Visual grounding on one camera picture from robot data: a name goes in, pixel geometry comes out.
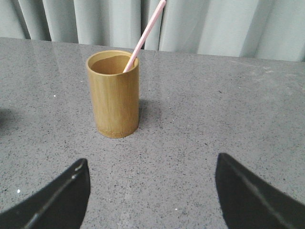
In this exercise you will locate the pink chopstick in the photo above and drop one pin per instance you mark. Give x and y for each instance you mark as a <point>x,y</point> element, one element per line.
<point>145,34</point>

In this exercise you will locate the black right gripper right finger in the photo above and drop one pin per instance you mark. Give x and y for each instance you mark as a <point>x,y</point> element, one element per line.
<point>248,202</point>

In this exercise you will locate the bamboo cylindrical holder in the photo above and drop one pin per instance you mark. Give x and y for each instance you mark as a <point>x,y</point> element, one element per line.
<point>114,93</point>

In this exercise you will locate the grey pleated curtain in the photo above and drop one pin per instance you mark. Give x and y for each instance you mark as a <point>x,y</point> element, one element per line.
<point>269,29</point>

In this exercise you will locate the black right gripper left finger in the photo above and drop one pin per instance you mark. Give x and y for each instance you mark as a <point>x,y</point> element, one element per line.
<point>61,204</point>

